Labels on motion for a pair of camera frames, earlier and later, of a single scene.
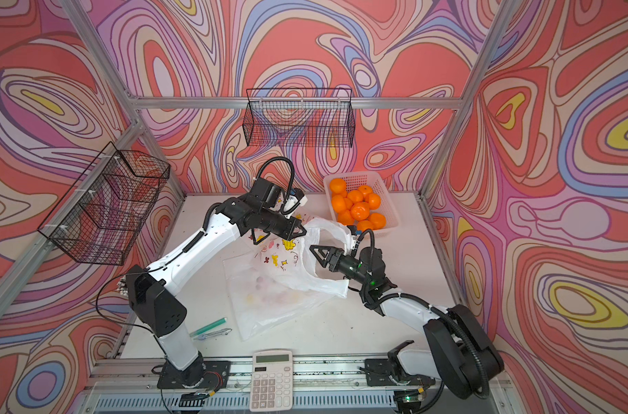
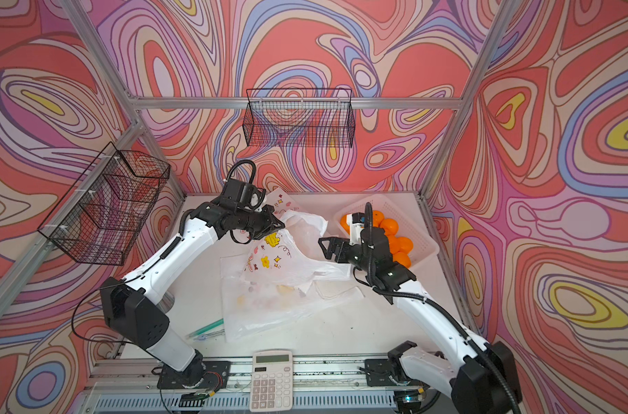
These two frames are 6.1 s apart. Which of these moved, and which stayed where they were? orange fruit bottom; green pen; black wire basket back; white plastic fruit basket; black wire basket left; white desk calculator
Moved: white plastic fruit basket; orange fruit bottom
Stayed: black wire basket back; white desk calculator; green pen; black wire basket left
